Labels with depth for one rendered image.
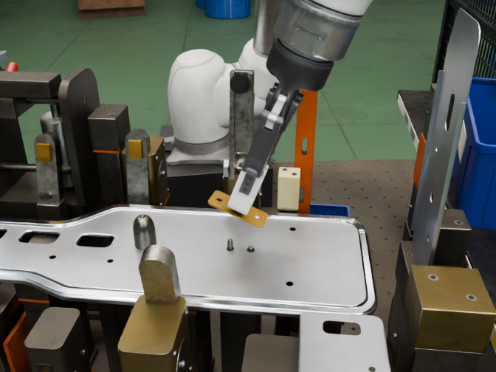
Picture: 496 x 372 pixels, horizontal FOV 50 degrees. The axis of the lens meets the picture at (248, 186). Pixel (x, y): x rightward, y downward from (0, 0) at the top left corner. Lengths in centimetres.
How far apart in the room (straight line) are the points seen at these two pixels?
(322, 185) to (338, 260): 82
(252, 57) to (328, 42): 80
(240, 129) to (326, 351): 38
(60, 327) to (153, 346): 17
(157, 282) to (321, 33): 32
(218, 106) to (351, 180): 48
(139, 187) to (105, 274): 22
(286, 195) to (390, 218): 64
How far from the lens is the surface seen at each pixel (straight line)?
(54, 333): 71
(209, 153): 144
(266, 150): 64
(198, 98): 137
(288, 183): 84
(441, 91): 72
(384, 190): 158
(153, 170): 92
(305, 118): 84
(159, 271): 59
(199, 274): 74
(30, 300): 87
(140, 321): 62
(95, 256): 80
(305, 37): 60
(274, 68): 63
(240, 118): 85
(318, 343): 65
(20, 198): 106
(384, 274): 126
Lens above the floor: 146
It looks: 29 degrees down
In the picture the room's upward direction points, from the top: straight up
